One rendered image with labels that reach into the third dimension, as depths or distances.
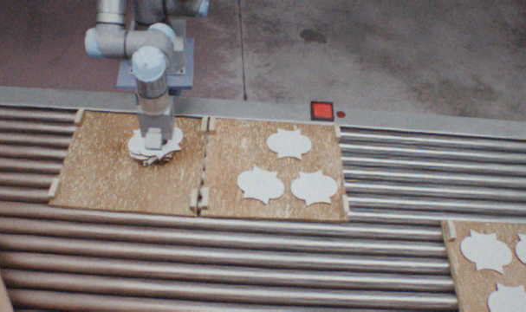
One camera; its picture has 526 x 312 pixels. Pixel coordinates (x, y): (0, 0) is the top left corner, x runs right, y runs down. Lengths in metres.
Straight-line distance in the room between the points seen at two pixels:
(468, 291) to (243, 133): 0.78
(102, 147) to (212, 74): 1.66
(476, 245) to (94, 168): 1.10
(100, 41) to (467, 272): 1.13
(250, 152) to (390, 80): 1.92
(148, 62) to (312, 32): 2.41
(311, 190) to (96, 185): 0.61
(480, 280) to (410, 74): 2.12
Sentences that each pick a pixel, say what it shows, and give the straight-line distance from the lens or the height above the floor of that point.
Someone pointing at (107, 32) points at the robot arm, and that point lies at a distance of 1.23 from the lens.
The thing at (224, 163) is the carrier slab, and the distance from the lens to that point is 1.37.
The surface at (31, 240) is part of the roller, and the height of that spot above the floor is 0.92.
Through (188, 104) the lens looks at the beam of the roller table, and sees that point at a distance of 1.55.
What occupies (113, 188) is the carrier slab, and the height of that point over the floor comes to 0.94.
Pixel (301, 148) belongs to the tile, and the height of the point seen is 0.95.
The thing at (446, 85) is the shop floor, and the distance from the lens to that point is 3.32.
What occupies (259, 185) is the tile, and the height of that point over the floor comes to 0.95.
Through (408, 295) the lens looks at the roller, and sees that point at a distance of 1.29.
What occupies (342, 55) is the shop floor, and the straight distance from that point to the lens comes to 3.27.
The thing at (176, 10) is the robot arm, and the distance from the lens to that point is 1.57.
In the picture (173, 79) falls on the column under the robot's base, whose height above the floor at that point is 0.87.
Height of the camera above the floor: 2.04
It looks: 53 degrees down
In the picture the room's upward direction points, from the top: 6 degrees clockwise
